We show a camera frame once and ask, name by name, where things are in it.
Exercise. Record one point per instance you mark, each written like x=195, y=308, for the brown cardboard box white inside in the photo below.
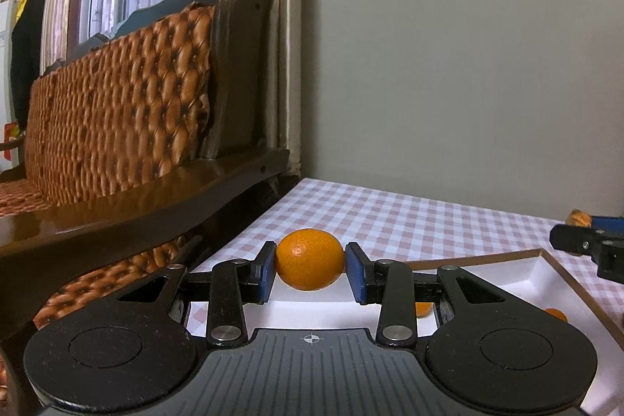
x=526, y=270

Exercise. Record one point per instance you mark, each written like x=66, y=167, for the brown striped fruit piece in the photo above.
x=578, y=218

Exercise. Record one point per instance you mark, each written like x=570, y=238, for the black hanging coat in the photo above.
x=27, y=55

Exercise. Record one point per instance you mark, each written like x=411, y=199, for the orange tufted back cushion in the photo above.
x=122, y=104

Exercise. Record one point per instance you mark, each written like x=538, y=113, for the orange tufted seat cushion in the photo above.
x=122, y=274

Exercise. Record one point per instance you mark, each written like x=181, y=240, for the red and yellow bag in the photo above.
x=10, y=133

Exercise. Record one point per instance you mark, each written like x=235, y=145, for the white refrigerator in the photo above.
x=6, y=79

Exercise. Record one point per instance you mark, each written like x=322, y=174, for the orange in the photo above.
x=423, y=309
x=555, y=313
x=310, y=257

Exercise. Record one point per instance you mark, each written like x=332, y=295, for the dark wooden sofa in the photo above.
x=239, y=55

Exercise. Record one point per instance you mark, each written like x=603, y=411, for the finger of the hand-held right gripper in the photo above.
x=570, y=238
x=607, y=223

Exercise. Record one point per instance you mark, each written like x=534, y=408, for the pink checked tablecloth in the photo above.
x=390, y=221

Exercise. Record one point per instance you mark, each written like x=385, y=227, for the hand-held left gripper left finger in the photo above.
x=268, y=272

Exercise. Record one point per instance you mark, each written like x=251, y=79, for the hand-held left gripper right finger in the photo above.
x=355, y=272

